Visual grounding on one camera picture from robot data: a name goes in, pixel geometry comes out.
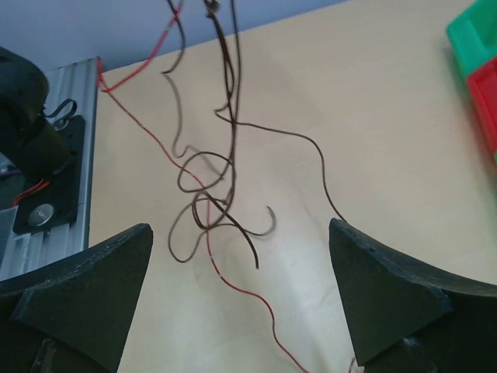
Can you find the red middle bin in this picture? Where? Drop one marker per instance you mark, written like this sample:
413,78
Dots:
481,85

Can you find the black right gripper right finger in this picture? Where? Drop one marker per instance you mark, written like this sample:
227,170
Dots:
404,315

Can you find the green bin near cables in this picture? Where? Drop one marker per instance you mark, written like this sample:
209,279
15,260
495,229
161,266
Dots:
472,36

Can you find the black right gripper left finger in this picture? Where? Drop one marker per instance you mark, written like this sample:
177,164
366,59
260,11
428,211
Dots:
74,315

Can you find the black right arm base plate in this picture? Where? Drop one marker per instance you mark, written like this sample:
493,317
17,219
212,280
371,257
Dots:
62,191

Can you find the aluminium front rail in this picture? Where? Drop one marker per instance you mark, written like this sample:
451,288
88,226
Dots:
35,107

